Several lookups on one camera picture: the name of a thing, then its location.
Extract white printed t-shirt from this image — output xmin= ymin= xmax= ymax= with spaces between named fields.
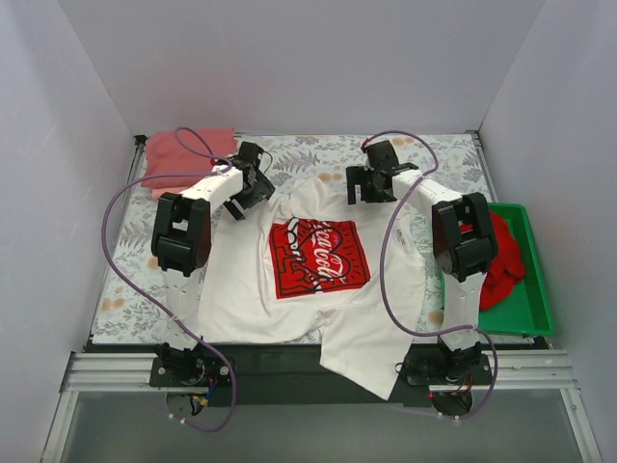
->
xmin=199 ymin=178 xmax=426 ymax=399

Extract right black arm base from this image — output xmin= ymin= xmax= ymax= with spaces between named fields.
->
xmin=394 ymin=341 xmax=493 ymax=419

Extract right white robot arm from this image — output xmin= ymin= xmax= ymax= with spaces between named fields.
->
xmin=346 ymin=136 xmax=498 ymax=384

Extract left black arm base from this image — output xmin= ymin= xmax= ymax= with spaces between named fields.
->
xmin=148 ymin=342 xmax=231 ymax=418

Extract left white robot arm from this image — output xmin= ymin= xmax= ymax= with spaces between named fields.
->
xmin=151 ymin=142 xmax=275 ymax=348

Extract folded light peach t-shirt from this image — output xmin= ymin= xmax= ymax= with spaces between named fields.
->
xmin=151 ymin=185 xmax=189 ymax=200

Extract folded salmon pink t-shirt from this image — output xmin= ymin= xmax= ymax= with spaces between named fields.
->
xmin=141 ymin=127 xmax=237 ymax=189

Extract red crumpled t-shirt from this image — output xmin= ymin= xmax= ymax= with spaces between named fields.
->
xmin=479 ymin=212 xmax=526 ymax=312

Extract green plastic tray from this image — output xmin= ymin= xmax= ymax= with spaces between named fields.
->
xmin=478 ymin=202 xmax=554 ymax=337

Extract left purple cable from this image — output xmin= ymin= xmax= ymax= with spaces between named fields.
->
xmin=104 ymin=126 xmax=240 ymax=433

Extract purple cable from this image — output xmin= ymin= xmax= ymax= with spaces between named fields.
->
xmin=363 ymin=128 xmax=496 ymax=425
xmin=104 ymin=126 xmax=240 ymax=433

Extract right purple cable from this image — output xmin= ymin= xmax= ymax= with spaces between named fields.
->
xmin=363 ymin=128 xmax=496 ymax=425

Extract aluminium frame rail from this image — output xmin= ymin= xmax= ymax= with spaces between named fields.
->
xmin=42 ymin=345 xmax=601 ymax=462

